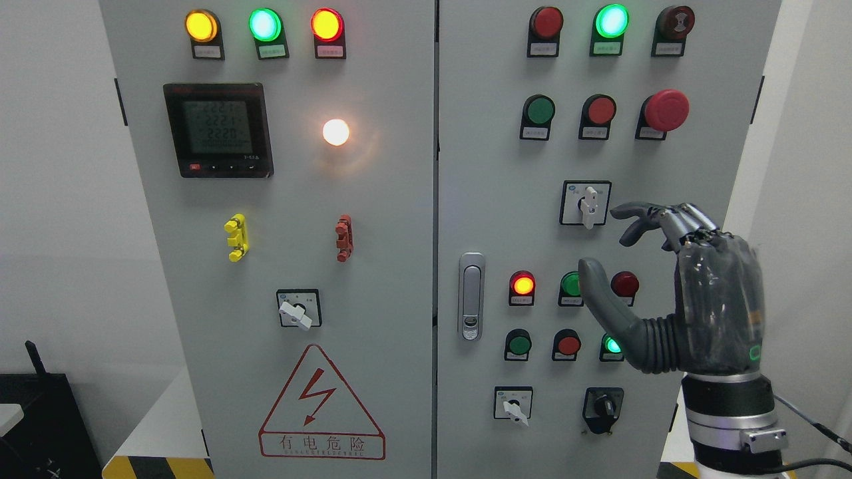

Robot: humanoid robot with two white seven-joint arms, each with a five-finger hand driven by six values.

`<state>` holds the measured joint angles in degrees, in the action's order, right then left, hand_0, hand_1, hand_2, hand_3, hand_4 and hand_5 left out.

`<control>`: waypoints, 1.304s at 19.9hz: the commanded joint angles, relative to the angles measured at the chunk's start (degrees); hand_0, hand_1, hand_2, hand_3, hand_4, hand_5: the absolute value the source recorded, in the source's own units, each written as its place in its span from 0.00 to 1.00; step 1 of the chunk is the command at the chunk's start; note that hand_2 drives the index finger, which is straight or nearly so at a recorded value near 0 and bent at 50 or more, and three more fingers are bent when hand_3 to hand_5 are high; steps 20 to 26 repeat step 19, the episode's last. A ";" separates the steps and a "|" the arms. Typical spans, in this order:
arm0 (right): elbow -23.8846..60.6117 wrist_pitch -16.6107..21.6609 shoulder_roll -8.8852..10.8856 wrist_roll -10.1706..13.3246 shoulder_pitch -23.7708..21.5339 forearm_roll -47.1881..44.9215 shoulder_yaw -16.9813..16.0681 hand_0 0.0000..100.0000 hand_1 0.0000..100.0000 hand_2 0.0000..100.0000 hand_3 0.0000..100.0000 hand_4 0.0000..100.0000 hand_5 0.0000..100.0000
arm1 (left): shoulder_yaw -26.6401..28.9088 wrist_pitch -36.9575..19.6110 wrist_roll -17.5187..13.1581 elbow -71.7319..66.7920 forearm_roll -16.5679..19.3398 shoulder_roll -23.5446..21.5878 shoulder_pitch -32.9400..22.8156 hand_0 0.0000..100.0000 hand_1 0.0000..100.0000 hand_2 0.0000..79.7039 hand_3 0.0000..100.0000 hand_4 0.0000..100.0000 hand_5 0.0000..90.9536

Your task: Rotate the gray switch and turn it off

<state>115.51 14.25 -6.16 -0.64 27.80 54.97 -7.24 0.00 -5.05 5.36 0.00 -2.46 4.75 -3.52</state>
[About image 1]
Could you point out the lit red indicator light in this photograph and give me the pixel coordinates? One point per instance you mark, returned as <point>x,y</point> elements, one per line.
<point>522,286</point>

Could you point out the upper red push button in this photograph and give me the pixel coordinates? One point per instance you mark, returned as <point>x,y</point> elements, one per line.
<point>596,117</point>

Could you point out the top left red indicator light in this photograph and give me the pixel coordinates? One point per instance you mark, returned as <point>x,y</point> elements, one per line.
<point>328,29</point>

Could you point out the yellow terminal connector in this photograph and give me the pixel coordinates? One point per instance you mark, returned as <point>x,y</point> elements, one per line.
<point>236,229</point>

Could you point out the black rotary selector switch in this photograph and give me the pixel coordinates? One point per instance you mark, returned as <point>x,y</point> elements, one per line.
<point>601,408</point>

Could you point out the top left green indicator light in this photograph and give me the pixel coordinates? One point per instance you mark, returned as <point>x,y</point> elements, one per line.
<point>268,34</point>

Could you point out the red terminal connector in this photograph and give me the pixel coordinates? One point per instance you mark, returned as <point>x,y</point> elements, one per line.
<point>344,243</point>

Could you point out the lower red push button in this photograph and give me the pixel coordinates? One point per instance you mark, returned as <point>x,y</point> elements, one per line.
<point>565,346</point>

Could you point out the lower green push button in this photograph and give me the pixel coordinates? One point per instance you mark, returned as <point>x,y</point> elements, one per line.
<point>518,345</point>

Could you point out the dark red buzzer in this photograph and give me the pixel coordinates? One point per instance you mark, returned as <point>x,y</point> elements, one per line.
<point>673,25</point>

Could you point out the lit green push button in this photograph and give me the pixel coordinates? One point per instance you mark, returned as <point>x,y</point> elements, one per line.
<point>610,350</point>

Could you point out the middle green indicator light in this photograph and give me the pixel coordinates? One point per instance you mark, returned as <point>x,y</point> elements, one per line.
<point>569,294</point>

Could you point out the gray electrical cabinet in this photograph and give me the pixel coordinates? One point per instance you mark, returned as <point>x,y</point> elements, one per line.
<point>433,92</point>

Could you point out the red push button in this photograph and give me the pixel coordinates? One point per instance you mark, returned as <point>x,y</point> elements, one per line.
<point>596,117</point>
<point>565,346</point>

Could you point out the gray robotic hand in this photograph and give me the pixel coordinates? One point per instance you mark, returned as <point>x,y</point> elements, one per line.
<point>718,323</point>

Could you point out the yellow indicator light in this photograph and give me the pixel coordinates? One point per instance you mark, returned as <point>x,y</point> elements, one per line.
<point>205,34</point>

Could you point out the top right green indicator light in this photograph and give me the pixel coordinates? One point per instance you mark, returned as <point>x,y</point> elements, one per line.
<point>608,28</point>

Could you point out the digital power meter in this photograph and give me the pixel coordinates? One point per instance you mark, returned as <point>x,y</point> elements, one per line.
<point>220,130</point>

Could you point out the red emergency stop button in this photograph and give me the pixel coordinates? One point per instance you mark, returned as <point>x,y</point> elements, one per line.
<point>661,113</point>

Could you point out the white glowing indicator light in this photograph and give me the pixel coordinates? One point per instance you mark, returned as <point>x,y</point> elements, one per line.
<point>336,132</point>

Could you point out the silver door latch handle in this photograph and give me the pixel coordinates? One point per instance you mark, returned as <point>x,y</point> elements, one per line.
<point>469,302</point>

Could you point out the upper green push button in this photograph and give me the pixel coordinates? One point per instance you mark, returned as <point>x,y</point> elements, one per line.
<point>536,117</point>

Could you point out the high voltage warning sticker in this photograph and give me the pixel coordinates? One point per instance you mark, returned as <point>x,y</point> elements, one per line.
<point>318,415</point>

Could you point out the black box with antenna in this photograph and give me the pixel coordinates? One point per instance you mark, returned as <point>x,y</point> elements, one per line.
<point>51,440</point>

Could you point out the top right red indicator light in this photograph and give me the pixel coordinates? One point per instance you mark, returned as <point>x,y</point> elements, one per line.
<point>545,27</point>

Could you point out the gray rotary switch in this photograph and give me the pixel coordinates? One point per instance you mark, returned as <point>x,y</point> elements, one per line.
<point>513,403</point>
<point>299,308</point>
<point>585,203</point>

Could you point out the green indicator light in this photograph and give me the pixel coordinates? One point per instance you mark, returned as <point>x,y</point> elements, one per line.
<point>608,28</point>
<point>268,34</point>
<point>569,294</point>

